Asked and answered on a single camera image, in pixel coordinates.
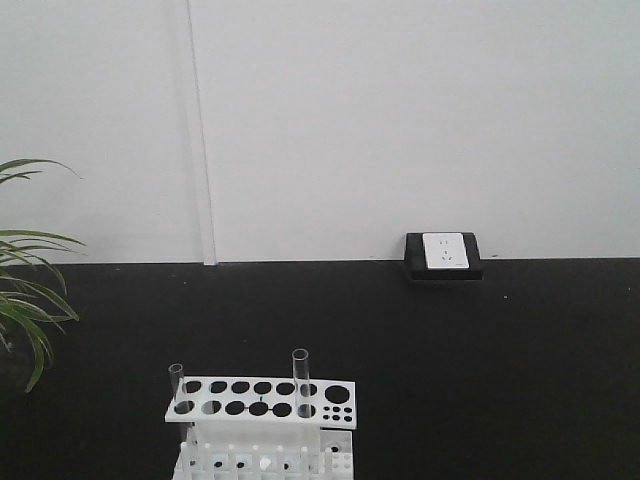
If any black and white wall socket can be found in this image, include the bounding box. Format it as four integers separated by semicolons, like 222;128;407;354
403;232;483;282

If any tall clear test tube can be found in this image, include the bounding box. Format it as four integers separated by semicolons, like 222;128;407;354
292;348;312;418

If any white wall cable duct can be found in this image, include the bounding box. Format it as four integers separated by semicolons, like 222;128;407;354
185;1;217;266

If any white test tube rack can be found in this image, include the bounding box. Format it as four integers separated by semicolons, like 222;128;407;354
165;376;357;479

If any short clear test tube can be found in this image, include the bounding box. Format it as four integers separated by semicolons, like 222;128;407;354
168;363;185;405

